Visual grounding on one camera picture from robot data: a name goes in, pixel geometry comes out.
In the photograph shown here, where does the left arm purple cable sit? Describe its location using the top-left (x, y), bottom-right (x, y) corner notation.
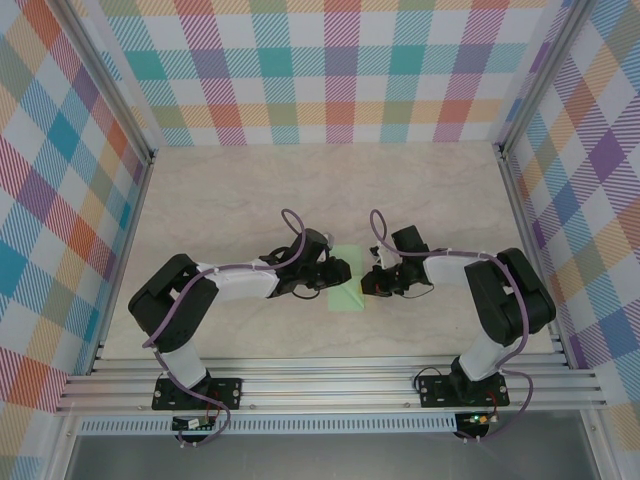
top-left (142, 208), bottom-right (309, 447)

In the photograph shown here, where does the perforated metal cable tray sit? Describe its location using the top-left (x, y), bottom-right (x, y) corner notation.
top-left (77, 418), bottom-right (459, 435)

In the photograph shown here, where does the aluminium frame post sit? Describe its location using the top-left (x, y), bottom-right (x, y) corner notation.
top-left (52, 0), bottom-right (157, 165)
top-left (492, 0), bottom-right (591, 156)

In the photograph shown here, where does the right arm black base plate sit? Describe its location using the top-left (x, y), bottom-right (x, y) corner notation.
top-left (416, 374), bottom-right (510, 409)

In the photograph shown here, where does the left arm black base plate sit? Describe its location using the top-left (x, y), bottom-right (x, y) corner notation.
top-left (151, 377), bottom-right (245, 412)

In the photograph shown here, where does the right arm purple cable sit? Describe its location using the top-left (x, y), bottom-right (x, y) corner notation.
top-left (368, 208), bottom-right (532, 444)

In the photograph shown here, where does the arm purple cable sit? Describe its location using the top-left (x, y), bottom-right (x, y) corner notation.
top-left (368, 208), bottom-right (532, 444)
top-left (142, 208), bottom-right (309, 447)

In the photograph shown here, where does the aluminium mounting rail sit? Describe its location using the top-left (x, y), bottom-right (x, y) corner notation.
top-left (54, 355), bottom-right (609, 415)

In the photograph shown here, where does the light green cloth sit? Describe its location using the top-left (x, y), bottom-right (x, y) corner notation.
top-left (327, 243), bottom-right (367, 314)

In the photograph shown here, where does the aluminium table side rail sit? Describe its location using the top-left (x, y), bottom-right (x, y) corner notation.
top-left (492, 142), bottom-right (574, 369)
top-left (88, 149), bottom-right (157, 376)

